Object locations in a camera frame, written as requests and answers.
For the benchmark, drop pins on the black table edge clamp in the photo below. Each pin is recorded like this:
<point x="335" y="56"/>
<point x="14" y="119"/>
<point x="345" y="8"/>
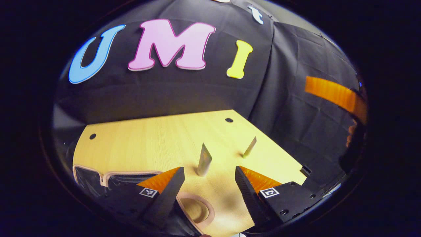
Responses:
<point x="306" y="170"/>

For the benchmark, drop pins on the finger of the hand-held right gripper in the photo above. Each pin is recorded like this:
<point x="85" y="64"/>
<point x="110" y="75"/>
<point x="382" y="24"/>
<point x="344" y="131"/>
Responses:
<point x="329" y="90"/>

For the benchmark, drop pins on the black backdrop cloth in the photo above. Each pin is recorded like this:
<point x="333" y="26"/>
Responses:
<point x="164" y="92"/>

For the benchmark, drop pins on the pink suitcase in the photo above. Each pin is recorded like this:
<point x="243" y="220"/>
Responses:
<point x="88" y="179"/>

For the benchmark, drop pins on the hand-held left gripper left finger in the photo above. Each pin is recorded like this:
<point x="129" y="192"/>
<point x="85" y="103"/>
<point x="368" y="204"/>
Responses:
<point x="167" y="200"/>

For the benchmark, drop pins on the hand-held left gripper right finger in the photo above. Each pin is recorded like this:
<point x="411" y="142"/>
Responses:
<point x="250" y="200"/>

